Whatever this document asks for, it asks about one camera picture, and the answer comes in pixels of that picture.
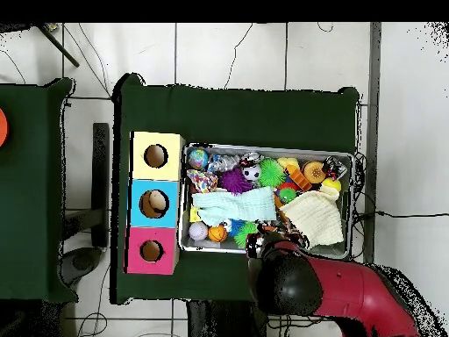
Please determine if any orange plastic block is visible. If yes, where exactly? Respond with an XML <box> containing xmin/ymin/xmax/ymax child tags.
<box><xmin>283</xmin><ymin>163</ymin><xmax>313</xmax><ymax>192</ymax></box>

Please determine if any black slanted rod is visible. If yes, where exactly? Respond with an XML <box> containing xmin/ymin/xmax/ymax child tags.
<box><xmin>34</xmin><ymin>23</ymin><xmax>81</xmax><ymax>68</ymax></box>

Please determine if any toy burger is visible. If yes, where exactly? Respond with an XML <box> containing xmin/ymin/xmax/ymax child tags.
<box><xmin>302</xmin><ymin>160</ymin><xmax>327</xmax><ymax>184</ymax></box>

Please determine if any wooden box with three holes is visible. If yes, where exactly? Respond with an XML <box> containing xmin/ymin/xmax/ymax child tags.
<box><xmin>123</xmin><ymin>131</ymin><xmax>186</xmax><ymax>276</ymax></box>

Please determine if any silver toy robot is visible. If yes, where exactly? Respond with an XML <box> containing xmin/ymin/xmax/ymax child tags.
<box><xmin>206</xmin><ymin>154</ymin><xmax>242</xmax><ymax>174</ymax></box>

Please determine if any orange striped tiger toy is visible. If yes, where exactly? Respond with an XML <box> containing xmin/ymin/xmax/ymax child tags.
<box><xmin>257</xmin><ymin>222</ymin><xmax>282</xmax><ymax>235</ymax></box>

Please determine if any globe print ball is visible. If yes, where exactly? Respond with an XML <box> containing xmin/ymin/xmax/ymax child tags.
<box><xmin>188</xmin><ymin>147</ymin><xmax>210</xmax><ymax>171</ymax></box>

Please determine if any dark green table cloth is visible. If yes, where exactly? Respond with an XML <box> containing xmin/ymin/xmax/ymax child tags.
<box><xmin>0</xmin><ymin>77</ymin><xmax>79</xmax><ymax>304</ymax></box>
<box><xmin>110</xmin><ymin>72</ymin><xmax>360</xmax><ymax>305</ymax></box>

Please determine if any shallow metal mesh bin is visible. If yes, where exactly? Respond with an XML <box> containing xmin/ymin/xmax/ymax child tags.
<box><xmin>177</xmin><ymin>141</ymin><xmax>354</xmax><ymax>260</ymax></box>

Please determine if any green spiky ball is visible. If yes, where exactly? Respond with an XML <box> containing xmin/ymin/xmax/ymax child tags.
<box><xmin>258</xmin><ymin>157</ymin><xmax>287</xmax><ymax>189</ymax></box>

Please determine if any black cable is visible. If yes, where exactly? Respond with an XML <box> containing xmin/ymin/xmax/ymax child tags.
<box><xmin>353</xmin><ymin>209</ymin><xmax>449</xmax><ymax>219</ymax></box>

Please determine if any mint green waffle cloth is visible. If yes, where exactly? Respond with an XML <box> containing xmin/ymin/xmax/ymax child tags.
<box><xmin>191</xmin><ymin>185</ymin><xmax>278</xmax><ymax>227</ymax></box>

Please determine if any white baseball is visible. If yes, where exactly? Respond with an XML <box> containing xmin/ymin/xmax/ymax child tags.
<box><xmin>188</xmin><ymin>221</ymin><xmax>210</xmax><ymax>242</ymax></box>

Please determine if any black upright panel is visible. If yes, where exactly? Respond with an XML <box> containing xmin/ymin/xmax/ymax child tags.
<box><xmin>90</xmin><ymin>122</ymin><xmax>111</xmax><ymax>248</ymax></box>

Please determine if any purple spiky ball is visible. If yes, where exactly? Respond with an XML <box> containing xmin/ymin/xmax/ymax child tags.
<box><xmin>218</xmin><ymin>167</ymin><xmax>253</xmax><ymax>196</ymax></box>

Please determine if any cream waffle cloth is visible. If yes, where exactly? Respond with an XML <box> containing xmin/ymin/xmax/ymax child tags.
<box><xmin>279</xmin><ymin>184</ymin><xmax>346</xmax><ymax>249</ymax></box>

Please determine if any orange disc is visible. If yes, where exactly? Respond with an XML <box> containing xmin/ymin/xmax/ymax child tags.
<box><xmin>0</xmin><ymin>107</ymin><xmax>9</xmax><ymax>147</ymax></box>

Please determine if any grey round chair base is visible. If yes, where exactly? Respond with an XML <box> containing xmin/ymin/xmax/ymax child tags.
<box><xmin>60</xmin><ymin>246</ymin><xmax>103</xmax><ymax>286</ymax></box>

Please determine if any colourful heart print cloth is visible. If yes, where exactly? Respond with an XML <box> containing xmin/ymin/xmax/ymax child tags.
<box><xmin>186</xmin><ymin>168</ymin><xmax>219</xmax><ymax>194</ymax></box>

